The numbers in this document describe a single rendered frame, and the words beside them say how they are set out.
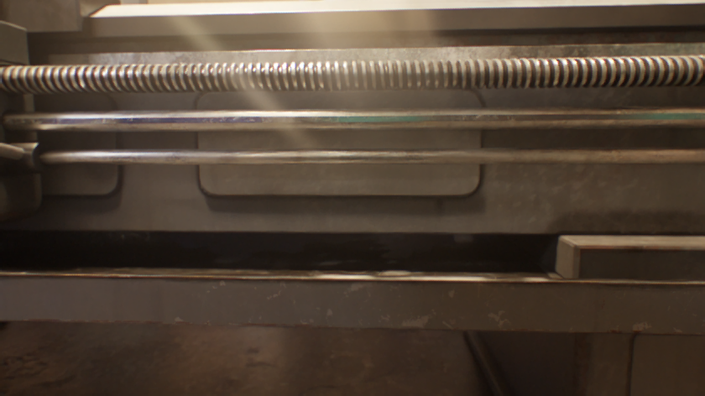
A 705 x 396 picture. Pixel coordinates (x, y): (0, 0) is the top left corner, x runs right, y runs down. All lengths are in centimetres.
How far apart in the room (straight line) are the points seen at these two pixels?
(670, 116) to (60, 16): 89
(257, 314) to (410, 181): 30
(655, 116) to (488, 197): 24
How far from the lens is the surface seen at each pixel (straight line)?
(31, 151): 69
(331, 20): 60
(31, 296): 63
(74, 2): 75
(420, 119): 51
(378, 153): 51
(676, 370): 80
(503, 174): 63
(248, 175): 62
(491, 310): 48
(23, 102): 76
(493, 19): 63
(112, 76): 62
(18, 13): 80
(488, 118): 53
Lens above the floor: 63
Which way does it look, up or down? 6 degrees down
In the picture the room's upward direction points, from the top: straight up
